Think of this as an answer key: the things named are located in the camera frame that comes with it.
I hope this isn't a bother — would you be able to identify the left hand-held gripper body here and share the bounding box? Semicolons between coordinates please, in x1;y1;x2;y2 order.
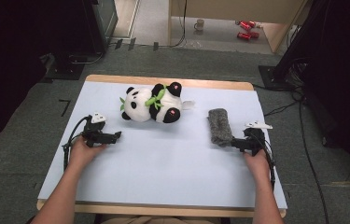
81;112;117;148

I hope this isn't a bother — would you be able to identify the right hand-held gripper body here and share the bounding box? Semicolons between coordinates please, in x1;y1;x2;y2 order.
239;121;273;157

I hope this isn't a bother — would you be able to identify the grey fluffy cloth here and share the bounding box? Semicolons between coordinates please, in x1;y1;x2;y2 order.
206;107;234;148

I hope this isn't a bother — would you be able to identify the panda plush toy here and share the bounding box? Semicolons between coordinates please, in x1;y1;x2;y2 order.
119;81;196;125

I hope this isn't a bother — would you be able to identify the person's left hand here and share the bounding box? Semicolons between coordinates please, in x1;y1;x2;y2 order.
68;135;107;172

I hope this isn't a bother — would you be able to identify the person's right hand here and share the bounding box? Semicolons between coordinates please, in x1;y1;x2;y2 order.
243;148;273;182

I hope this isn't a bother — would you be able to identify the light blue table mat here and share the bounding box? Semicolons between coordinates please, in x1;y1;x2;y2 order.
37;80;288;210

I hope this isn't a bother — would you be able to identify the black stand base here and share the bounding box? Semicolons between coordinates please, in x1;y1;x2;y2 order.
44;53;86;81

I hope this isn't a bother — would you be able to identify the black stand with base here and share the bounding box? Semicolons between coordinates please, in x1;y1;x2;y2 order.
258;0;321;92

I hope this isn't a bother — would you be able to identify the wooden table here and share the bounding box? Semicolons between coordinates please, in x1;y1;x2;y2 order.
35;74;287;219

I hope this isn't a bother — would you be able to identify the dark cabinet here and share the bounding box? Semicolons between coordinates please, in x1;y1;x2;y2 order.
81;0;119;54

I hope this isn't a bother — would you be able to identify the beige mug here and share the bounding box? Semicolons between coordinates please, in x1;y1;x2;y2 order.
193;18;205;32

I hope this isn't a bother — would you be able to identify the light wooden desk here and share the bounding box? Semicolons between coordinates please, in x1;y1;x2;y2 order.
167;0;308;54

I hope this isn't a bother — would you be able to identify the left hand-held gripper cable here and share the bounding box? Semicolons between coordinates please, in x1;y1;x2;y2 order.
62;115;91;172

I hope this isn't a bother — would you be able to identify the hand-held gripper cable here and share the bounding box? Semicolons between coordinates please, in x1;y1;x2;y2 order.
62;115;91;172
254;133;277;192

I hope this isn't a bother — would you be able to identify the right hand-held gripper cable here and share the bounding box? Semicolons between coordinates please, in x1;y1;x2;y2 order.
254;133;277;192

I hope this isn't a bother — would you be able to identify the long black floor cable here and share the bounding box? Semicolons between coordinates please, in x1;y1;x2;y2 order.
263;91;331;224

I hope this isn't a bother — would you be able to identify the looped black floor cable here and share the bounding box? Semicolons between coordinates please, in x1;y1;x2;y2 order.
68;50;105;65

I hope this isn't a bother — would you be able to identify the black hanging cable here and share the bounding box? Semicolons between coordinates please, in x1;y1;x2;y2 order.
158;0;189;49

